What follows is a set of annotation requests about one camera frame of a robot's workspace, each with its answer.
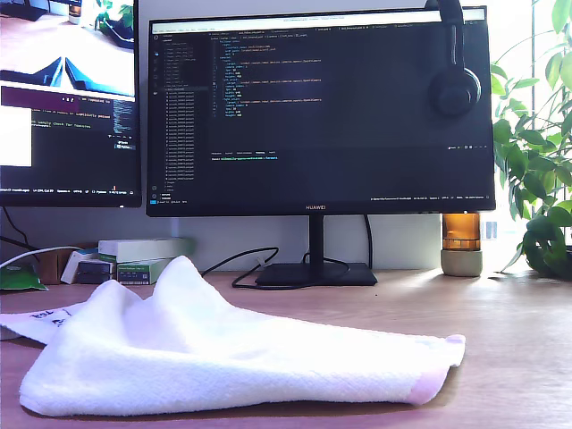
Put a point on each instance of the brown cardboard box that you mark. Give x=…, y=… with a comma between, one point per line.
x=51, y=268

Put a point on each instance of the black monitor with terminal windows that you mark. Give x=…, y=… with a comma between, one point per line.
x=67, y=156

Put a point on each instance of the green snack bag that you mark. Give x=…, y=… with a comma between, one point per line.
x=18, y=279

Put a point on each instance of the black Huawei monitor on stand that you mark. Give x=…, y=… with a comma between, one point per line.
x=335, y=134

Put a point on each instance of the amber glass jar grey base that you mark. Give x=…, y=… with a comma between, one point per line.
x=460, y=232

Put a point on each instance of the green potted leafy plant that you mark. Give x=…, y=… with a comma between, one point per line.
x=536, y=161

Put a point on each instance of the green and white box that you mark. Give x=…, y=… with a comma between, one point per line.
x=134, y=270

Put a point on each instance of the long white flat box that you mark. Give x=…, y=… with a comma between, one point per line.
x=143, y=248

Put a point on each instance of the white pastel striped tea towel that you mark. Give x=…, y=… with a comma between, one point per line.
x=179, y=357

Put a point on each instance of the black over-ear headphones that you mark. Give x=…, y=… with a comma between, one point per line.
x=456, y=89

